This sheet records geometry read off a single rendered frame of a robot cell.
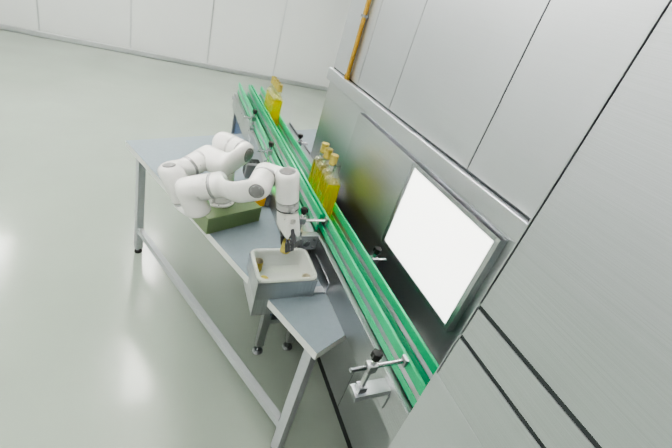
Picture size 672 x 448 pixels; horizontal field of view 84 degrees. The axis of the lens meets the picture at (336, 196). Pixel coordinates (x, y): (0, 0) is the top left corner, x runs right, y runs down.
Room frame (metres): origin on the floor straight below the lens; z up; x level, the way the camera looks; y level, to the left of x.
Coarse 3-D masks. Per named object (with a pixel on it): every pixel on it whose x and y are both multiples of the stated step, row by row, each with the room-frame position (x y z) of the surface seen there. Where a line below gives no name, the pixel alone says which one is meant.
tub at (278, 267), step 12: (252, 252) 1.09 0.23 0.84; (264, 252) 1.12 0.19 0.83; (276, 252) 1.14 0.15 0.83; (300, 252) 1.19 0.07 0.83; (264, 264) 1.12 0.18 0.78; (276, 264) 1.14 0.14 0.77; (288, 264) 1.17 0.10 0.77; (300, 264) 1.18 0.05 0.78; (312, 264) 1.13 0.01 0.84; (276, 276) 1.08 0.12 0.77; (288, 276) 1.10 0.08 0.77; (300, 276) 1.12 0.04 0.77; (312, 276) 1.06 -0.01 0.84
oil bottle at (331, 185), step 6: (330, 174) 1.41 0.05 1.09; (324, 180) 1.40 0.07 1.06; (330, 180) 1.37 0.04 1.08; (336, 180) 1.38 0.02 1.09; (324, 186) 1.39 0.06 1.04; (330, 186) 1.37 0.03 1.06; (336, 186) 1.38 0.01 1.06; (324, 192) 1.38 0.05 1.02; (330, 192) 1.37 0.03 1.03; (336, 192) 1.38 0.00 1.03; (324, 198) 1.37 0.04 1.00; (330, 198) 1.38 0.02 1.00; (324, 204) 1.37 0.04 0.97; (330, 204) 1.38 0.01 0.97; (330, 210) 1.38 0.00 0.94; (330, 216) 1.39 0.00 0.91
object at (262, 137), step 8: (240, 88) 2.69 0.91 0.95; (240, 96) 2.65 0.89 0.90; (248, 104) 2.38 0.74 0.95; (248, 112) 2.35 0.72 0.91; (256, 120) 2.13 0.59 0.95; (256, 128) 2.11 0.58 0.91; (264, 136) 1.92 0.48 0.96; (264, 144) 1.90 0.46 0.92; (272, 152) 1.74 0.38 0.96; (272, 160) 1.73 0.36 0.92
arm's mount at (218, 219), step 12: (240, 204) 1.40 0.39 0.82; (252, 204) 1.42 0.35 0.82; (204, 216) 1.23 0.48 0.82; (216, 216) 1.25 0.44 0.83; (228, 216) 1.29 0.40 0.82; (240, 216) 1.34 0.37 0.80; (252, 216) 1.39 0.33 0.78; (204, 228) 1.23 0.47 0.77; (216, 228) 1.25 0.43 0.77; (228, 228) 1.30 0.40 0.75
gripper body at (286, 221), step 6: (282, 216) 1.02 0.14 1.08; (288, 216) 1.00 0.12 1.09; (294, 216) 1.01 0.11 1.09; (282, 222) 1.02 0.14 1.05; (288, 222) 1.00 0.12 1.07; (294, 222) 1.02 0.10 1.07; (282, 228) 1.02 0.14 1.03; (288, 228) 1.00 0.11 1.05; (294, 228) 1.01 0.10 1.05; (288, 234) 1.00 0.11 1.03
